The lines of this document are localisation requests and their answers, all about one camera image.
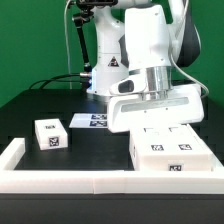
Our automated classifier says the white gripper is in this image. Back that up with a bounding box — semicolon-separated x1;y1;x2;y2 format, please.
107;75;204;133

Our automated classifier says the white cable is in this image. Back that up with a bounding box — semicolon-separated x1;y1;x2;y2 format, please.
63;0;74;90

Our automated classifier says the white cabinet door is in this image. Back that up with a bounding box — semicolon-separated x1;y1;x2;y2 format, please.
131;128;176;156
168;125;212;156

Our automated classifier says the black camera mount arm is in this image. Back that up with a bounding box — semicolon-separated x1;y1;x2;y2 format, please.
72;0;118;72

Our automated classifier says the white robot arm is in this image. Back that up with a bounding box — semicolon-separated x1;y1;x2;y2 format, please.
87;0;204;132

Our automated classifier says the white base tag plate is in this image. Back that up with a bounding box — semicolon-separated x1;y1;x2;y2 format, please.
69;113;107;128

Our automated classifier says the small white cabinet top block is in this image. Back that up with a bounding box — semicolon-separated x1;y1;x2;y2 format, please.
34;119;68;150

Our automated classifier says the white cabinet body box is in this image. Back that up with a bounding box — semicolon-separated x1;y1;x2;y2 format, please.
129;129;213;171

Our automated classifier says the black cable bundle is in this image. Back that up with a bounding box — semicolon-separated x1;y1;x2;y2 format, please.
29;73;92;90

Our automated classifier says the white U-shaped fence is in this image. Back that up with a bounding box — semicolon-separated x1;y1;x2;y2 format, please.
0;138;224;194

